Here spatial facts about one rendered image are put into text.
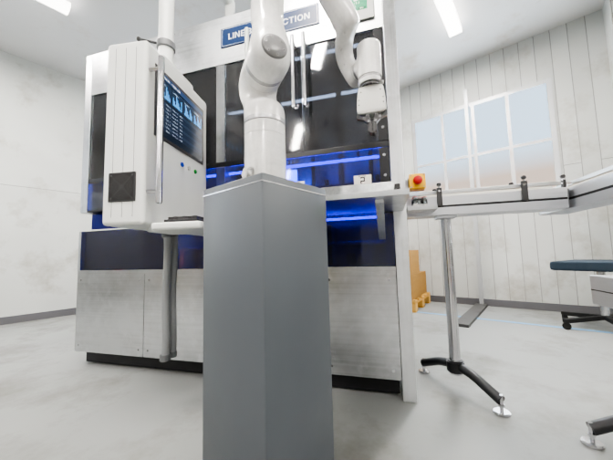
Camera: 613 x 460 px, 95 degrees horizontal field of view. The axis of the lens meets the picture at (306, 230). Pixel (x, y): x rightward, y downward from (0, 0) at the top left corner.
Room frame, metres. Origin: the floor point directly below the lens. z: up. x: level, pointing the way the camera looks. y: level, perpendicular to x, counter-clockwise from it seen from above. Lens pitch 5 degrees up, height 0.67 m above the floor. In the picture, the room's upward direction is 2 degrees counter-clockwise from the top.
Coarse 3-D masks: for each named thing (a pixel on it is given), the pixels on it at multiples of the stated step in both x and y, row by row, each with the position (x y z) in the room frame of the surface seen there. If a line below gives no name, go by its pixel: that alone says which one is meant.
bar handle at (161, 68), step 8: (160, 56) 1.06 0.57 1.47; (160, 64) 1.06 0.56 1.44; (160, 72) 1.06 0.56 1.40; (160, 80) 1.06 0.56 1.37; (160, 88) 1.06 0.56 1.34; (160, 96) 1.06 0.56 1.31; (160, 104) 1.06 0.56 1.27; (160, 112) 1.06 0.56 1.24; (160, 120) 1.06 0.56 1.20; (160, 128) 1.06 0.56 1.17; (160, 136) 1.06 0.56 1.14; (160, 144) 1.06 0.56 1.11; (160, 152) 1.06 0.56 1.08; (160, 160) 1.06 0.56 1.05; (160, 168) 1.06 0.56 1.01; (160, 176) 1.06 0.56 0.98; (160, 184) 1.06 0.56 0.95; (152, 192) 1.07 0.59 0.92; (160, 192) 1.06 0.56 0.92; (160, 200) 1.06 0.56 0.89
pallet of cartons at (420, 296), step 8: (416, 256) 3.34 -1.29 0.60; (416, 264) 3.33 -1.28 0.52; (416, 272) 3.31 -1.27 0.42; (424, 272) 3.69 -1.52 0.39; (416, 280) 3.30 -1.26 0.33; (424, 280) 3.67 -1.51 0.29; (416, 288) 3.29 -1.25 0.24; (424, 288) 3.65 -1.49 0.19; (416, 296) 3.27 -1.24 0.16; (424, 296) 3.53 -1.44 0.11; (416, 304) 3.16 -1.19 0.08; (424, 304) 3.46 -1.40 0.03
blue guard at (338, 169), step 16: (288, 160) 1.46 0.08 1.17; (304, 160) 1.44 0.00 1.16; (320, 160) 1.41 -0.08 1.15; (336, 160) 1.39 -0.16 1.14; (352, 160) 1.37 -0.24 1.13; (368, 160) 1.35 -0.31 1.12; (208, 176) 1.60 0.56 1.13; (224, 176) 1.57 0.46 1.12; (240, 176) 1.54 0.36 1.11; (288, 176) 1.46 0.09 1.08; (304, 176) 1.44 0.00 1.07; (320, 176) 1.41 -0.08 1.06; (336, 176) 1.39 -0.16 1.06; (352, 176) 1.37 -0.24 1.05; (96, 192) 1.83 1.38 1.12; (96, 208) 1.83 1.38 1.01
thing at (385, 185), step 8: (360, 184) 0.99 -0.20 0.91; (368, 184) 0.98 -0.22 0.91; (376, 184) 0.98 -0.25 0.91; (384, 184) 0.97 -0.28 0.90; (392, 184) 0.96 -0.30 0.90; (328, 192) 1.02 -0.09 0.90; (336, 192) 1.02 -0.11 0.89; (344, 192) 1.01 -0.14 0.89; (352, 192) 1.00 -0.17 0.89; (360, 192) 0.99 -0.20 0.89
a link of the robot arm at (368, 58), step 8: (368, 40) 0.92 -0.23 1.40; (376, 40) 0.92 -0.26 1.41; (360, 48) 0.93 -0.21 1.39; (368, 48) 0.92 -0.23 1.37; (376, 48) 0.92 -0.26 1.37; (360, 56) 0.94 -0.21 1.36; (368, 56) 0.92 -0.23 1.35; (376, 56) 0.92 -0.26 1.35; (360, 64) 0.94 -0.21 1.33; (368, 64) 0.92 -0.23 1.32; (376, 64) 0.92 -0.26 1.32; (360, 72) 0.94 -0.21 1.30; (368, 72) 0.92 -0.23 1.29
